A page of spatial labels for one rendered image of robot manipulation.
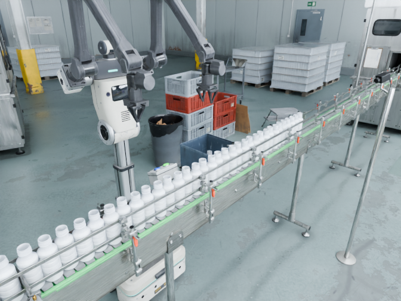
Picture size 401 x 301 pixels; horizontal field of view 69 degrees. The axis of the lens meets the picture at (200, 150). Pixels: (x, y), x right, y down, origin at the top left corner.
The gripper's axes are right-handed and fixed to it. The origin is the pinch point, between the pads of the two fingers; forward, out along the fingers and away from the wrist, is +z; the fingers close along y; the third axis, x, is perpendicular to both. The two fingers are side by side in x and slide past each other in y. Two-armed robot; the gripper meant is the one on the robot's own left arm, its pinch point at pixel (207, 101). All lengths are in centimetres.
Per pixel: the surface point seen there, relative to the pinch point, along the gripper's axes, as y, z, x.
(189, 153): 37, 49, -21
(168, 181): -15, 25, 43
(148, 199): -16, 28, 56
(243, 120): 167, 115, -277
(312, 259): -44, 142, -80
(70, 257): -17, 34, 90
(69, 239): -16, 27, 89
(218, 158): -14.8, 26.6, 8.5
